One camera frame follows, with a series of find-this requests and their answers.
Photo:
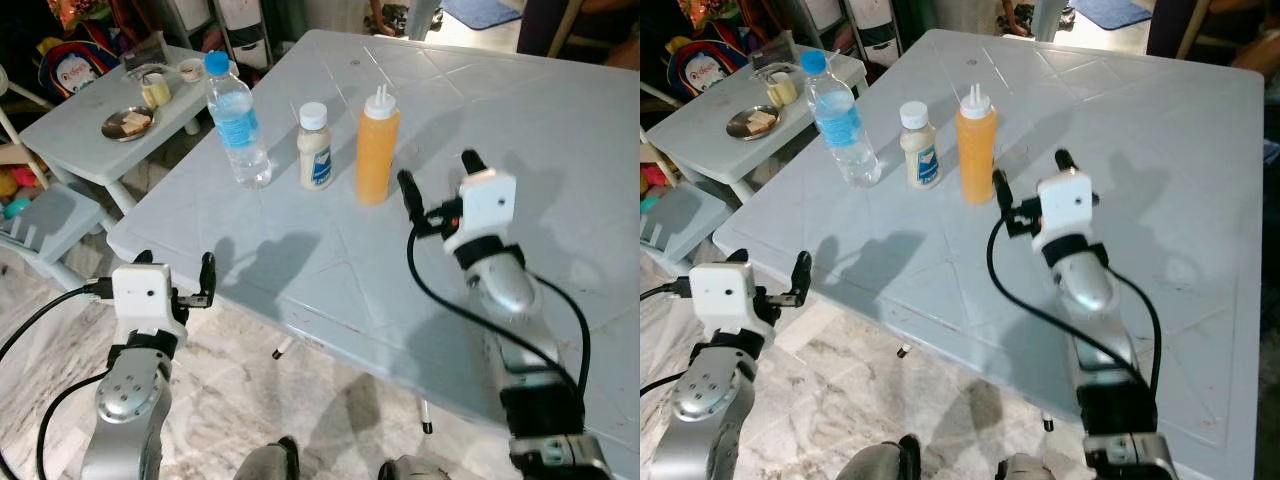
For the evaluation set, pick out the small white plastic table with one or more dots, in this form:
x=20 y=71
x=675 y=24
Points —
x=80 y=140
x=700 y=140

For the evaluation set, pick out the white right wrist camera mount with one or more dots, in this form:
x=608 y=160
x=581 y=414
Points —
x=485 y=205
x=1068 y=205

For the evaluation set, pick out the glass with yellow content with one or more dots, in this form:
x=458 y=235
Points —
x=782 y=92
x=156 y=92

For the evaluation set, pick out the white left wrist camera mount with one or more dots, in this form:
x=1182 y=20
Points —
x=145 y=295
x=725 y=295

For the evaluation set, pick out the grey robot leg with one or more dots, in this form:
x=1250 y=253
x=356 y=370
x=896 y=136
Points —
x=268 y=460
x=1025 y=470
x=415 y=470
x=880 y=460

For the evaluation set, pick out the grey robot right leg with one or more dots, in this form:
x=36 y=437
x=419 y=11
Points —
x=1025 y=470
x=415 y=470

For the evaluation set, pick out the colourful child backpack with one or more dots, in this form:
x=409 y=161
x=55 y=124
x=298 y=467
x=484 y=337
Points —
x=705 y=70
x=75 y=70

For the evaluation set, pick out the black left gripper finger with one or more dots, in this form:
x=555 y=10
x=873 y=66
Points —
x=144 y=259
x=737 y=258
x=207 y=278
x=801 y=278

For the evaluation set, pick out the orange sauce squeeze bottle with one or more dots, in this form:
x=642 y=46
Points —
x=377 y=150
x=977 y=150

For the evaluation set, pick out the clear water bottle blue cap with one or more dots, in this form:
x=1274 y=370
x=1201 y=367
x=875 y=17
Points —
x=842 y=125
x=238 y=125

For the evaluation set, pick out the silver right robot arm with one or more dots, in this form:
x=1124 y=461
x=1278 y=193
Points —
x=1090 y=285
x=505 y=290

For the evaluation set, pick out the blue floor mat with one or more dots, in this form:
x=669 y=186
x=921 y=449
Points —
x=480 y=12
x=1110 y=12

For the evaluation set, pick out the large white plastic table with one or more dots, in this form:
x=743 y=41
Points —
x=1100 y=110
x=420 y=100

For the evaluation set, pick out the round metal plate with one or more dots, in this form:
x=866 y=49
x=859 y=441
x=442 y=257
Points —
x=128 y=124
x=754 y=123

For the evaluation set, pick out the seated person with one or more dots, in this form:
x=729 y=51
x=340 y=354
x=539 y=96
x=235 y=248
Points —
x=545 y=20
x=1165 y=20

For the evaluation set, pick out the grey robot left leg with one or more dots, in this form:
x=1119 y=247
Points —
x=268 y=460
x=880 y=460

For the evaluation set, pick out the small mayonnaise bottle white cap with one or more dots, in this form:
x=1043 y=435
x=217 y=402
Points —
x=315 y=150
x=920 y=150

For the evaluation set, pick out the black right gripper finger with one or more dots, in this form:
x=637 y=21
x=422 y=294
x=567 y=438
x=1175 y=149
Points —
x=1068 y=164
x=1002 y=190
x=474 y=165
x=410 y=192

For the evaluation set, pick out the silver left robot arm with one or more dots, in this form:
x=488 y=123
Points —
x=705 y=395
x=130 y=395

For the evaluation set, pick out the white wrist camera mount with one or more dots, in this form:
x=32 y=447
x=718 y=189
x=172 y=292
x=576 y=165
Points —
x=485 y=205
x=145 y=295
x=725 y=295
x=1068 y=205

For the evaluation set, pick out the white plastic chair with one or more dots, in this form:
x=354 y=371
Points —
x=50 y=215
x=680 y=215

